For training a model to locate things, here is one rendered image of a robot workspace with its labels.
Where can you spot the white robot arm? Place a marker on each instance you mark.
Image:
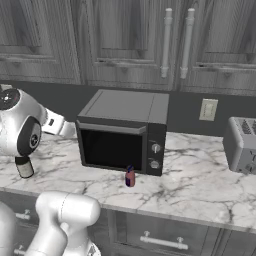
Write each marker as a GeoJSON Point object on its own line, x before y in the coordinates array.
{"type": "Point", "coordinates": [20, 126]}

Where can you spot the dark grey microwave oven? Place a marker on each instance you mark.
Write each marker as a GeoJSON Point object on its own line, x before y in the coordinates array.
{"type": "Point", "coordinates": [130, 110]}

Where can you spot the small red juice bottle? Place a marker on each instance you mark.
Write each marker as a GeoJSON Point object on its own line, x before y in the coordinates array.
{"type": "Point", "coordinates": [130, 178]}

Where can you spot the silver microwave knob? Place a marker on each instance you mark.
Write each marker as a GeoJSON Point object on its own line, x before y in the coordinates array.
{"type": "Point", "coordinates": [156, 148]}
{"type": "Point", "coordinates": [154, 164]}

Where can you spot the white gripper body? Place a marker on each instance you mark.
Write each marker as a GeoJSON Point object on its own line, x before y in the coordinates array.
{"type": "Point", "coordinates": [69, 129]}

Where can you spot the grey wooden cupboard door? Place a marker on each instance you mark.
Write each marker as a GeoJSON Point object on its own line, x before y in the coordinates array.
{"type": "Point", "coordinates": [223, 43]}
{"type": "Point", "coordinates": [126, 40]}
{"type": "Point", "coordinates": [36, 40]}

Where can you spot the white wall socket plate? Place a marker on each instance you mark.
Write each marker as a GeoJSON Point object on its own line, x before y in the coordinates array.
{"type": "Point", "coordinates": [208, 109]}
{"type": "Point", "coordinates": [4, 87]}

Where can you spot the grey toaster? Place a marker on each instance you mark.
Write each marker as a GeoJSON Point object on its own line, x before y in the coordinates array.
{"type": "Point", "coordinates": [238, 146]}

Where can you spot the black microwave door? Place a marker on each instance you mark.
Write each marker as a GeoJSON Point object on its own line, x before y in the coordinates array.
{"type": "Point", "coordinates": [111, 150]}

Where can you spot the grey drawer front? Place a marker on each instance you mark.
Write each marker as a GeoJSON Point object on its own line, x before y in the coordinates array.
{"type": "Point", "coordinates": [166, 230]}
{"type": "Point", "coordinates": [25, 238]}
{"type": "Point", "coordinates": [16, 208]}
{"type": "Point", "coordinates": [238, 243]}

